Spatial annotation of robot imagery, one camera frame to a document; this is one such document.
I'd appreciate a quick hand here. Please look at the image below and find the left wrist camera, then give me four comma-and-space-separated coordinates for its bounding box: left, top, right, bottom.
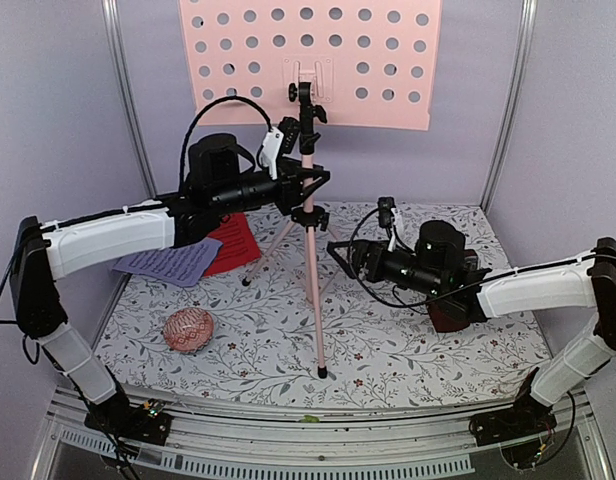
256, 116, 300, 180

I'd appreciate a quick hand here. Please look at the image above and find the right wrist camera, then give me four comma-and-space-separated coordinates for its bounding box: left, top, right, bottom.
377, 196, 404, 252

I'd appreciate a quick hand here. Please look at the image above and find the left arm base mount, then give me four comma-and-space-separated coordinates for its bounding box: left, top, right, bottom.
84, 399, 173, 446

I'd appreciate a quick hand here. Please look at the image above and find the floral patterned table mat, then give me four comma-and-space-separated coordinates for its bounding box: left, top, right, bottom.
96, 207, 549, 409

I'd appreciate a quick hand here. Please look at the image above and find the black camera cable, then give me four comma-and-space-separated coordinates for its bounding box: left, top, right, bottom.
346, 207, 439, 317
177, 94, 273, 196

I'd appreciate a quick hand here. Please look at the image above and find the aluminium frame post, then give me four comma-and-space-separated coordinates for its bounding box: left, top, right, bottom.
480, 0, 538, 214
101, 0, 157, 197

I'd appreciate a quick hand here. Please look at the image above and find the left aluminium frame post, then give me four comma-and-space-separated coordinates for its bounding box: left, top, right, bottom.
101, 0, 157, 197

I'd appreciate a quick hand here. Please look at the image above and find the red sheet music paper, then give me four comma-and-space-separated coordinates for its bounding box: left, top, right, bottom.
204, 213, 261, 277

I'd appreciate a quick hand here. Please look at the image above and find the red patterned ceramic bowl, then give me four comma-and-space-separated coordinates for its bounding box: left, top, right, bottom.
162, 307, 214, 353

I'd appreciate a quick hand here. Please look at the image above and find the right aluminium frame post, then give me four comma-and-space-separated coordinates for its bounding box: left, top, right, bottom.
480, 0, 538, 214

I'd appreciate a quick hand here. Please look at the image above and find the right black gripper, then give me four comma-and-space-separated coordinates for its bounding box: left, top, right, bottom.
327, 240, 445, 300

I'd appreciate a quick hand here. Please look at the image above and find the left black camera cable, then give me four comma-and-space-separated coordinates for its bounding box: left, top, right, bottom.
177, 94, 273, 196

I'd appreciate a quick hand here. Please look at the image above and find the aluminium front rail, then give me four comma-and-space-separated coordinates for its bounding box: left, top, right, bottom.
30, 387, 614, 480

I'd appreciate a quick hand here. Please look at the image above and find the right black camera cable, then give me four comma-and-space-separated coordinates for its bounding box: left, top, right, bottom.
346, 207, 439, 317

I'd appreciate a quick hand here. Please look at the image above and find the brown wooden metronome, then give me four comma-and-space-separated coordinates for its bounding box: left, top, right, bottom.
426, 249, 479, 333

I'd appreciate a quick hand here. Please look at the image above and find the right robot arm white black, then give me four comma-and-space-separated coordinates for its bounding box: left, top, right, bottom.
327, 220, 616, 436

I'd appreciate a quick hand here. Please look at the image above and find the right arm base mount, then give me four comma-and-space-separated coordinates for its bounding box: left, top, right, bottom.
468, 385, 557, 446

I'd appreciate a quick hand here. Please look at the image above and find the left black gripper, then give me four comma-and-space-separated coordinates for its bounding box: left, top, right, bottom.
211, 158, 329, 216

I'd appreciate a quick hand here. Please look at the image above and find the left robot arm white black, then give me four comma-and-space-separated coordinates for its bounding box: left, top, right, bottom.
0, 128, 331, 434

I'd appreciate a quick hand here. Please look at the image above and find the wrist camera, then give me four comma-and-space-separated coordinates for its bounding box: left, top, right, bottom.
377, 196, 404, 252
256, 116, 300, 180

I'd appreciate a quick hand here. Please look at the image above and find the purple sheet music paper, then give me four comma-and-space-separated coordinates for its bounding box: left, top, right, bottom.
113, 238, 223, 288

